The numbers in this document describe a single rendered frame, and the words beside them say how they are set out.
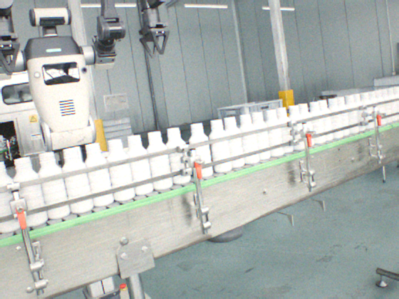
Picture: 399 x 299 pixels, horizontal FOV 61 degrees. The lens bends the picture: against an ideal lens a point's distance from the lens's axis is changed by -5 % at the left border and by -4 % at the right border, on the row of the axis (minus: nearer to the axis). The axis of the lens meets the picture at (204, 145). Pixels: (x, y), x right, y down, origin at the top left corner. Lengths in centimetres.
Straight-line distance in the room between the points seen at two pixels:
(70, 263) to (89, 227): 10
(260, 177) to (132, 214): 45
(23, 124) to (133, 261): 378
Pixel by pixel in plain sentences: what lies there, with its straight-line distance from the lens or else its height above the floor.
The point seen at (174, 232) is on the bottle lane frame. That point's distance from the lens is 103.
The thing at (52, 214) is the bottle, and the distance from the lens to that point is 94.
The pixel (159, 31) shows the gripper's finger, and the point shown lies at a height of 147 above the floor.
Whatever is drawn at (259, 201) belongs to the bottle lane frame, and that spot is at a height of 88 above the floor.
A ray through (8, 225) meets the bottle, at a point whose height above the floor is 102.
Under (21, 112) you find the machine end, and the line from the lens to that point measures 464.
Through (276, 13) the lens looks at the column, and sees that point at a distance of 1157.
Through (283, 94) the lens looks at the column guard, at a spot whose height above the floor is 99.
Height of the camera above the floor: 124
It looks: 8 degrees down
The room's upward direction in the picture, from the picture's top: 8 degrees counter-clockwise
